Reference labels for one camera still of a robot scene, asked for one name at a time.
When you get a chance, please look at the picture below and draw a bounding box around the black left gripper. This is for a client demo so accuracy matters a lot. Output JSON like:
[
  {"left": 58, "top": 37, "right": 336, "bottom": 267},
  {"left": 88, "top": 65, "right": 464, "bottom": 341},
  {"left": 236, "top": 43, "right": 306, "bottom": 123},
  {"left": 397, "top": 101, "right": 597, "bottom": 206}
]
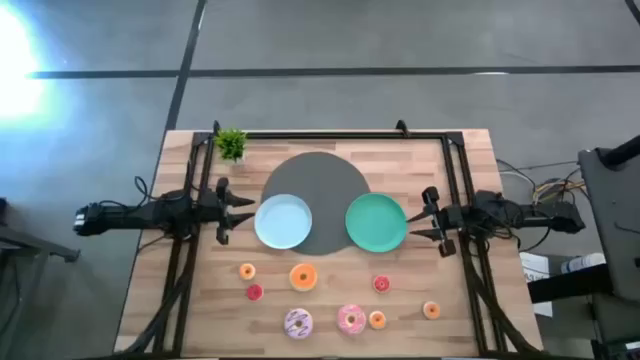
[{"left": 199, "top": 177, "right": 257, "bottom": 246}]

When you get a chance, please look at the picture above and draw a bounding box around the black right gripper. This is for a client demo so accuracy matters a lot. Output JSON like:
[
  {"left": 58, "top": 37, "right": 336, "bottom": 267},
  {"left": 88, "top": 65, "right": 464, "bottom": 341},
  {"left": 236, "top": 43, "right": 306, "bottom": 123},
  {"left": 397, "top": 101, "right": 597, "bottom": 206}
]
[{"left": 406, "top": 185, "right": 467, "bottom": 259}]

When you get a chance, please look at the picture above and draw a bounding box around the large orange chocolate donut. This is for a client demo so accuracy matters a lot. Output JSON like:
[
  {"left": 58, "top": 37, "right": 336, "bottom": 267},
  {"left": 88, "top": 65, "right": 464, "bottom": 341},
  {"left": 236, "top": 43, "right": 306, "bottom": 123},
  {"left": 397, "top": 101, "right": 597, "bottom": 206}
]
[{"left": 288, "top": 262, "right": 319, "bottom": 293}]

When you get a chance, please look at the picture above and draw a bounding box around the large purple glazed donut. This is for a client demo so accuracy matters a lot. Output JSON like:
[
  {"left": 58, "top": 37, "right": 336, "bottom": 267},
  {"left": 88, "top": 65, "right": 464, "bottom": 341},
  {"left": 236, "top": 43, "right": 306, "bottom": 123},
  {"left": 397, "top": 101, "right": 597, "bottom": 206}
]
[{"left": 283, "top": 307, "right": 315, "bottom": 340}]

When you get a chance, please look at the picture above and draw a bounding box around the large pink sprinkled donut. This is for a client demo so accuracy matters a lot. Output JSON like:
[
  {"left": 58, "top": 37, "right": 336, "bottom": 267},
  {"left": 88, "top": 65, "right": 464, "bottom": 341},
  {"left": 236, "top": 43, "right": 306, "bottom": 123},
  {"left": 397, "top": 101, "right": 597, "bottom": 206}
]
[{"left": 336, "top": 303, "right": 368, "bottom": 336}]

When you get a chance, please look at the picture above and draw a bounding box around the light blue plate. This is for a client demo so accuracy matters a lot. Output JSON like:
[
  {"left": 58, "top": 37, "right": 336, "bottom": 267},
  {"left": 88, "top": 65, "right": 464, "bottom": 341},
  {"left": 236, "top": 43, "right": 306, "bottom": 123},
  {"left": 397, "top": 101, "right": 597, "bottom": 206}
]
[{"left": 253, "top": 193, "right": 314, "bottom": 250}]

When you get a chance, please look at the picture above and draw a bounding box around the teal green plate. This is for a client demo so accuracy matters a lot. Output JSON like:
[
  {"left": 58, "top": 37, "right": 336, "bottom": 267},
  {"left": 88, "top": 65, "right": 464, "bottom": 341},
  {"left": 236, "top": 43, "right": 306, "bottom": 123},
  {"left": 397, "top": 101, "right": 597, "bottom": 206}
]
[{"left": 344, "top": 192, "right": 409, "bottom": 254}]

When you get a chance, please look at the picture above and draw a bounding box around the green plant in white pot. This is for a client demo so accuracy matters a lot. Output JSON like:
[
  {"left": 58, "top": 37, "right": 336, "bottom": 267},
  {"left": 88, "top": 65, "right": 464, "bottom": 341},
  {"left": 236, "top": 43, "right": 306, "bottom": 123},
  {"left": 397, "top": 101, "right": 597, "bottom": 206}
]
[{"left": 213, "top": 127, "right": 249, "bottom": 165}]

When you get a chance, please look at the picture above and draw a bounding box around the grey round mat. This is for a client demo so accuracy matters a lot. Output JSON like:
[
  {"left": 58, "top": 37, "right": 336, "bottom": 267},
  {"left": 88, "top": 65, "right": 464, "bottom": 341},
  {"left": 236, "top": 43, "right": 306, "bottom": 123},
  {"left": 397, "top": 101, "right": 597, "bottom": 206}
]
[{"left": 260, "top": 151, "right": 372, "bottom": 256}]

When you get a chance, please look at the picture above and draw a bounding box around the white paper sheet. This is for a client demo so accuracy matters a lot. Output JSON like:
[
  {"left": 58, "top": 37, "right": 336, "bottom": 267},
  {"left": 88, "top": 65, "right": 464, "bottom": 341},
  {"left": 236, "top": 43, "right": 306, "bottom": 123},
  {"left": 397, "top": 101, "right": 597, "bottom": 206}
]
[{"left": 519, "top": 251, "right": 554, "bottom": 319}]

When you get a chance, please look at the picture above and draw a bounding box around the black shelf board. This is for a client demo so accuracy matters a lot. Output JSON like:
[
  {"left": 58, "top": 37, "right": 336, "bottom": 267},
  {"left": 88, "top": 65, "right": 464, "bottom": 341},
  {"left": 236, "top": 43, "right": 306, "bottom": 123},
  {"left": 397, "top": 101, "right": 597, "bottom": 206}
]
[{"left": 527, "top": 263, "right": 614, "bottom": 304}]

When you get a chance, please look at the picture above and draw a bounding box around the white bottle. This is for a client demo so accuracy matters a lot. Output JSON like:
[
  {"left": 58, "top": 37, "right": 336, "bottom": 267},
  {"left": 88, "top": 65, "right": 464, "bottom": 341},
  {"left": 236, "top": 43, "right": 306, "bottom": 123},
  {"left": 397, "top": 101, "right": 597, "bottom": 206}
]
[{"left": 560, "top": 252, "right": 607, "bottom": 275}]

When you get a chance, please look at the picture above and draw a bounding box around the grey cart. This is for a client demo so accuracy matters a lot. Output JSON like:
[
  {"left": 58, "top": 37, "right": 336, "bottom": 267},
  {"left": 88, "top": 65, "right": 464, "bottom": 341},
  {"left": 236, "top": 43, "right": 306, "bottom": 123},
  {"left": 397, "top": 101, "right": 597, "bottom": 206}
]
[{"left": 578, "top": 134, "right": 640, "bottom": 301}]

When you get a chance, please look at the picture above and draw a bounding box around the dark side table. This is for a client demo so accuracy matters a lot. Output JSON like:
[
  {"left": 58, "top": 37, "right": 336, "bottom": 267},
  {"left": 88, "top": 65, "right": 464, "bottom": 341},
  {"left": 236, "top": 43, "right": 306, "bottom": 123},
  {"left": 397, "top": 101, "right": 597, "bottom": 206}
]
[{"left": 0, "top": 197, "right": 81, "bottom": 264}]

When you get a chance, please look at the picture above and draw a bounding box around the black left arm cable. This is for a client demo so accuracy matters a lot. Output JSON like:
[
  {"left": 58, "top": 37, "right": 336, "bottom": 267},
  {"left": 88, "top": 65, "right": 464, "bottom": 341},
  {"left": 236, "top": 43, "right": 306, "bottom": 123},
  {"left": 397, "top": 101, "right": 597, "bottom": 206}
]
[{"left": 133, "top": 174, "right": 152, "bottom": 202}]

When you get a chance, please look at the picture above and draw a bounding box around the black aluminium frame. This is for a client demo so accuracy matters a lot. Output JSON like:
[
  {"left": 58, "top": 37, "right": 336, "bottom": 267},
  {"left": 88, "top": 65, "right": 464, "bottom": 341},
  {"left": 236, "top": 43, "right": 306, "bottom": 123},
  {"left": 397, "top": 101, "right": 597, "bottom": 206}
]
[{"left": 119, "top": 128, "right": 544, "bottom": 360}]

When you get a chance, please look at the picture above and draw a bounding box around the cable bundle on floor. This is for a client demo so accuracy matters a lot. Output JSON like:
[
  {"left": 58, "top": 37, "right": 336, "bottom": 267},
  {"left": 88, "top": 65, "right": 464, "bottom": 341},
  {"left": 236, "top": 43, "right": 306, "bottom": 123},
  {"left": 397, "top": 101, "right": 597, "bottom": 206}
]
[{"left": 497, "top": 158, "right": 587, "bottom": 211}]

